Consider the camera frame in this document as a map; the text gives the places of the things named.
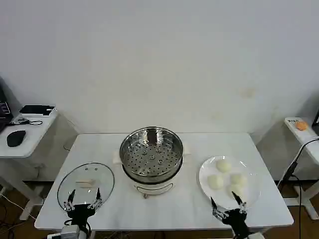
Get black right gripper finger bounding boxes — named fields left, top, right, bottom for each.
left=210, top=196, right=226, bottom=221
left=231, top=191, right=249, bottom=215

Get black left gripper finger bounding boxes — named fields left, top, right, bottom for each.
left=63, top=189, right=76, bottom=212
left=87, top=188, right=103, bottom=209

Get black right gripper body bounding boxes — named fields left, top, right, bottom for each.
left=221, top=209, right=250, bottom=237

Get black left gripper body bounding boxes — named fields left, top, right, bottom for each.
left=66, top=204, right=97, bottom=227

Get white steamed bun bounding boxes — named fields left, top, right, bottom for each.
left=230, top=173, right=248, bottom=185
left=207, top=174, right=224, bottom=190
left=216, top=159, right=232, bottom=173
left=226, top=183, right=244, bottom=199

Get round glass lid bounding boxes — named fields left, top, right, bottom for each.
left=57, top=162, right=115, bottom=212

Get white round plate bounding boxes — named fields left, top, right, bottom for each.
left=198, top=155, right=262, bottom=209

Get white electric cooker pot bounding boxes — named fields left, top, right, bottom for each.
left=113, top=145, right=192, bottom=200

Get perforated steel steamer basket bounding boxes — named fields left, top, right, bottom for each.
left=119, top=126, right=183, bottom=178

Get white side desk with mouse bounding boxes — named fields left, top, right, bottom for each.
left=0, top=109, right=59, bottom=220

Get black computer mouse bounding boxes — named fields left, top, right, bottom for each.
left=6, top=129, right=27, bottom=147

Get white side desk with button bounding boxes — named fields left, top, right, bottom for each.
left=285, top=117, right=319, bottom=221

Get flat black box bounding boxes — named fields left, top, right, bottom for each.
left=19, top=104, right=56, bottom=117

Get black laptop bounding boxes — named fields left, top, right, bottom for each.
left=0, top=77, right=13, bottom=132

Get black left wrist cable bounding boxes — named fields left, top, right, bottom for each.
left=63, top=217, right=92, bottom=236

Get long black hanging cable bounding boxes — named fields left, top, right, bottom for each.
left=276, top=138, right=319, bottom=207

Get black cable with plug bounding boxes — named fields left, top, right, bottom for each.
left=13, top=117, right=43, bottom=126

